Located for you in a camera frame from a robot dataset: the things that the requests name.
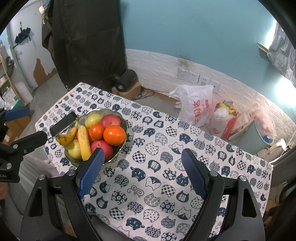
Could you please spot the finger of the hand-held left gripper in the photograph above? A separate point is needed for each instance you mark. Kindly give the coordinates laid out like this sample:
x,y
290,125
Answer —
x,y
17,114
32,141

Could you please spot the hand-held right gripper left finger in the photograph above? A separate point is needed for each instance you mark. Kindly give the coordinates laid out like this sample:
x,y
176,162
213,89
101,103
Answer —
x,y
92,171

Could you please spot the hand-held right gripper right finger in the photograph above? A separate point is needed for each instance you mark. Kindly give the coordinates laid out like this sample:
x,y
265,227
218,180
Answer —
x,y
194,173

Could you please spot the red apple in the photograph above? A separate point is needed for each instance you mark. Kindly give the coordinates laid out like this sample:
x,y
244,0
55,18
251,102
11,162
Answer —
x,y
104,148
111,120

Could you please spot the green pear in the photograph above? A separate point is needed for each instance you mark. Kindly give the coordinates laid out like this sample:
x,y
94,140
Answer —
x,y
74,150

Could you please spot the green glass bowl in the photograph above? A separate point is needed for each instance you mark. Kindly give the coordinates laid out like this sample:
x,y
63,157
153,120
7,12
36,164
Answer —
x,y
119,151

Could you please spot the yellow banana with sticker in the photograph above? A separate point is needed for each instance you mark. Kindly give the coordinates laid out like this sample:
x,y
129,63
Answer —
x,y
68,136

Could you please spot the small orange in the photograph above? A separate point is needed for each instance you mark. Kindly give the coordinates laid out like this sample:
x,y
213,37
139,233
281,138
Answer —
x,y
96,131

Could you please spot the yellow pear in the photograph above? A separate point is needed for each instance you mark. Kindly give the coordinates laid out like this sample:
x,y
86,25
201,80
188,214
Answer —
x,y
93,120

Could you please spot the black phone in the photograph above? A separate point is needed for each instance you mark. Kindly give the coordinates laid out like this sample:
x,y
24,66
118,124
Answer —
x,y
62,125

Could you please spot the cat print tablecloth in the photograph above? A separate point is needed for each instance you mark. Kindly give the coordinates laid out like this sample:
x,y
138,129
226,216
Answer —
x,y
161,162

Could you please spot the red and white cardboard box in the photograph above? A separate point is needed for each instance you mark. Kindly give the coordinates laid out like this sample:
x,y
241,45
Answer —
x,y
227,129

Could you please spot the white door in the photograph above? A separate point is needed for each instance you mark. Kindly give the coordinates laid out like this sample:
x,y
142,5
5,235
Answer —
x,y
30,58

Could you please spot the white plastic bag red print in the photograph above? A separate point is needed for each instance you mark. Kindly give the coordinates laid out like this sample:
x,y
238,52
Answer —
x,y
196,106

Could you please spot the pale blue trash bin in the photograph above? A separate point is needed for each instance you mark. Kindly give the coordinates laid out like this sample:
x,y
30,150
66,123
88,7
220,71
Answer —
x,y
252,139

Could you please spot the colourful trash pile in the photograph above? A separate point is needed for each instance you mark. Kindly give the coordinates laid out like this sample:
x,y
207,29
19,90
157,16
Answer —
x,y
225,111

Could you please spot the brown paper bag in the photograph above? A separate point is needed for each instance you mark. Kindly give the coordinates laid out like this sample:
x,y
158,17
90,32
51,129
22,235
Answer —
x,y
245,122

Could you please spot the dark folded umbrella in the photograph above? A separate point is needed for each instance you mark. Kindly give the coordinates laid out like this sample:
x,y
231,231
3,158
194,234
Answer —
x,y
22,37

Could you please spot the white plastic stool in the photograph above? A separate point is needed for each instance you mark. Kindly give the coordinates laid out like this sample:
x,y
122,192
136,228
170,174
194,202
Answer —
x,y
274,150

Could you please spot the translucent pink bin liner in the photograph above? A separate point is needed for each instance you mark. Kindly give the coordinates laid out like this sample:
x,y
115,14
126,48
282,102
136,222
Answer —
x,y
266,125

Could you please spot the black office chair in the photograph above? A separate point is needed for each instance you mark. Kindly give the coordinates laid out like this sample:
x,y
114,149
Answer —
x,y
285,185

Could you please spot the black backdrop cloth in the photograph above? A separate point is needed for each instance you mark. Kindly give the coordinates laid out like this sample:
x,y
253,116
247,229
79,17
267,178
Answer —
x,y
87,41

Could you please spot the wooden batten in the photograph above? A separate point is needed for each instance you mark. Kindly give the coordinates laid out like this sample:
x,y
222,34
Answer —
x,y
263,47

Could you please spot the grey curtain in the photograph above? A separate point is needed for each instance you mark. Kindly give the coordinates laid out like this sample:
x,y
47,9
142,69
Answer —
x,y
284,53

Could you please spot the white wall socket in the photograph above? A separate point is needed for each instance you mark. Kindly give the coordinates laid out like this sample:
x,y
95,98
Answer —
x,y
193,77
215,85
182,74
204,81

